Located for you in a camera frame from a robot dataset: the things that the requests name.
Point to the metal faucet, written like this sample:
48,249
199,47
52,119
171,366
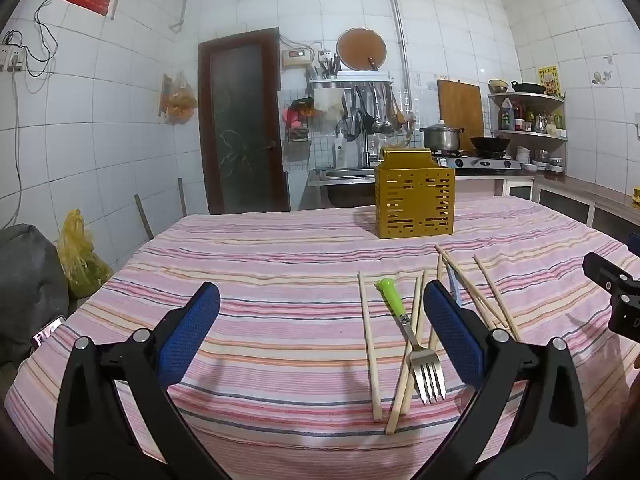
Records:
367,150

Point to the stack of bowls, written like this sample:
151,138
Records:
542,161

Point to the wall hooks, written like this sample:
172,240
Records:
601,76

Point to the grey-blue spoon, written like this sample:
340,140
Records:
453,280

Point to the row of hanging kitchen utensils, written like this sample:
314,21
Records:
372,110

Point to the pink striped tablecloth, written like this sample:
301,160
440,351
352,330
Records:
280,270

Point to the yellow plastic bag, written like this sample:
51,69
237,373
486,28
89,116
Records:
82,260

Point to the white power strip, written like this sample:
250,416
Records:
11,57

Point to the black pan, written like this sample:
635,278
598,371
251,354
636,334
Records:
527,87

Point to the white wall control box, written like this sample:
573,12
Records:
296,56

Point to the gas stove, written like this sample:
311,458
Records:
480,162

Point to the white wall pipe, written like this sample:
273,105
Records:
400,35

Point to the grey bag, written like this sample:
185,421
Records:
30,285

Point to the person's right hand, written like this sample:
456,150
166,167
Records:
633,400

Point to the steel pot with lid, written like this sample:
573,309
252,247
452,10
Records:
441,137

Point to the kitchen cabinet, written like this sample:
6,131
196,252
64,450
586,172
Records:
565,202

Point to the smartphone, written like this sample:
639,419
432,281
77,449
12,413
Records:
49,332

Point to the white bottle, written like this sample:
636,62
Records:
340,152

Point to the dark wooden glass door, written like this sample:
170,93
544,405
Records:
240,125

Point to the wooden cutting board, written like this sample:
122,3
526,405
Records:
460,107

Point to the wooden stick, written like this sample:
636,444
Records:
145,220
182,197

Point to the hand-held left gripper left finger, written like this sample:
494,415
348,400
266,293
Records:
192,327

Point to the oil bottle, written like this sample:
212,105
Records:
507,116

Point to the hanging bag of oranges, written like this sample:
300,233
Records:
179,102

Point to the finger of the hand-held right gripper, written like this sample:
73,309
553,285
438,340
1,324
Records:
635,244
605,272

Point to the yellow wall poster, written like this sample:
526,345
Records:
548,81

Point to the metal dish rack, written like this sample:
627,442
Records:
350,80

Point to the corner wall shelf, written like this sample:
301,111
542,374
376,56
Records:
540,134

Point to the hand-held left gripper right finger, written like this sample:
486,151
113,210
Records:
452,337

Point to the metal bowl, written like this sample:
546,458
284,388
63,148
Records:
498,86

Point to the black wok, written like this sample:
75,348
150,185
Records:
490,144

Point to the pink cloth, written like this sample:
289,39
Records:
293,117

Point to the yellow perforated utensil holder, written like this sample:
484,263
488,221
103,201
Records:
415,200

